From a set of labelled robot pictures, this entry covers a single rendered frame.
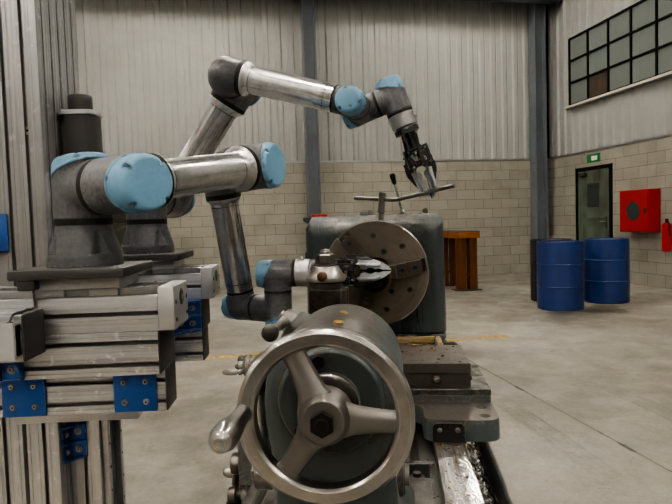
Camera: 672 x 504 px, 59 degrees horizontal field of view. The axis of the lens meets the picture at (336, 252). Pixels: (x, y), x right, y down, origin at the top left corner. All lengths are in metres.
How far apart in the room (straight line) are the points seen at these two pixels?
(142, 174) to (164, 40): 11.06
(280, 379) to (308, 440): 0.08
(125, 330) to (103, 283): 0.10
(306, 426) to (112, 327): 0.84
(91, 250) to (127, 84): 10.85
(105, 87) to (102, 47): 0.73
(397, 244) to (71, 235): 0.90
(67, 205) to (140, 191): 0.18
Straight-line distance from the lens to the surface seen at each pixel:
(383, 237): 1.75
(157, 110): 11.94
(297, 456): 0.51
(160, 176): 1.22
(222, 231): 1.63
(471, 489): 0.90
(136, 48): 12.23
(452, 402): 1.13
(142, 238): 1.77
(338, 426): 0.49
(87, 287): 1.29
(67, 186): 1.30
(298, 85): 1.64
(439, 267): 1.92
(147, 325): 1.27
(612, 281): 8.78
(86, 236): 1.30
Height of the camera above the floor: 1.24
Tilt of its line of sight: 3 degrees down
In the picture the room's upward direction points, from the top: 2 degrees counter-clockwise
